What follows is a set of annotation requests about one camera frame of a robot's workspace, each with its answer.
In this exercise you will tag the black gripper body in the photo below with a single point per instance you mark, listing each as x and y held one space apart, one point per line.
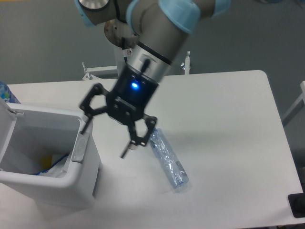
129 97

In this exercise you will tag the clear crushed plastic bottle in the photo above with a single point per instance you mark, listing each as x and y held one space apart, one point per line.
170 163

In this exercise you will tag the white paper carton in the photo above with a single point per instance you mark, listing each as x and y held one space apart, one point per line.
59 170

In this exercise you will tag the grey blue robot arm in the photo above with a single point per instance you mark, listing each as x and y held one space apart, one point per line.
162 27

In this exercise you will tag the white plastic trash can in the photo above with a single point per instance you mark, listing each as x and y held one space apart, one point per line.
29 133

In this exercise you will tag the yellow trash piece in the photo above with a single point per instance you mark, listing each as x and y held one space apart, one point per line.
46 162

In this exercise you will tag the blue patterned bottle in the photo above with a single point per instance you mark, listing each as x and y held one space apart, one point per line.
7 95

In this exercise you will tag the black device at table edge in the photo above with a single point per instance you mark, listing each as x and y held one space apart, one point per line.
297 204

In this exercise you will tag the white pedestal base frame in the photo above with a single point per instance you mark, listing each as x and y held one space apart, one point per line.
111 72

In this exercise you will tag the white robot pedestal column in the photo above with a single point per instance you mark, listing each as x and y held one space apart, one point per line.
123 39

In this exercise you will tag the white frame at right edge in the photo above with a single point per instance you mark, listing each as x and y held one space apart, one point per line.
295 107

